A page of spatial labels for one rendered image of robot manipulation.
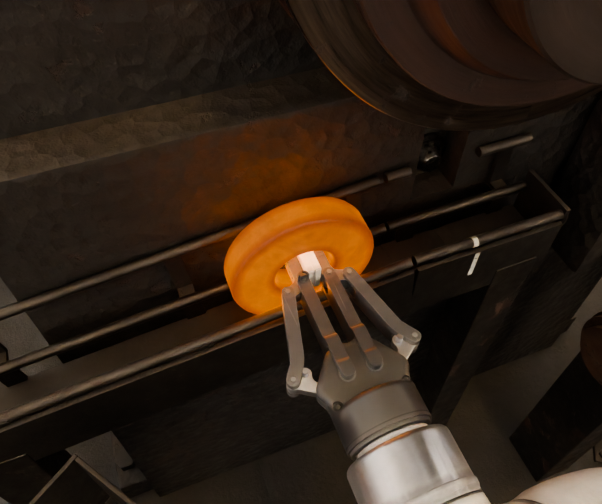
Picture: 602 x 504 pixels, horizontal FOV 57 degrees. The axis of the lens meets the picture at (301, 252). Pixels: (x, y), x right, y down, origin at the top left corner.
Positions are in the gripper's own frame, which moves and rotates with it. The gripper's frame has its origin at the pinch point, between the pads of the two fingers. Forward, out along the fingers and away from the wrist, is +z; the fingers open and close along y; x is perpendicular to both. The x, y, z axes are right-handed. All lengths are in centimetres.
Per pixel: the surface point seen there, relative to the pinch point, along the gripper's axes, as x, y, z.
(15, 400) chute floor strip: -13.7, -32.4, 1.6
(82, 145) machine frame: 11.4, -16.6, 9.6
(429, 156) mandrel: -0.9, 19.4, 8.2
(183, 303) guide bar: -7.6, -12.4, 3.2
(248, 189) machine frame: 3.2, -3.0, 7.0
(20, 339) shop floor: -78, -52, 52
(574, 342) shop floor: -76, 73, 2
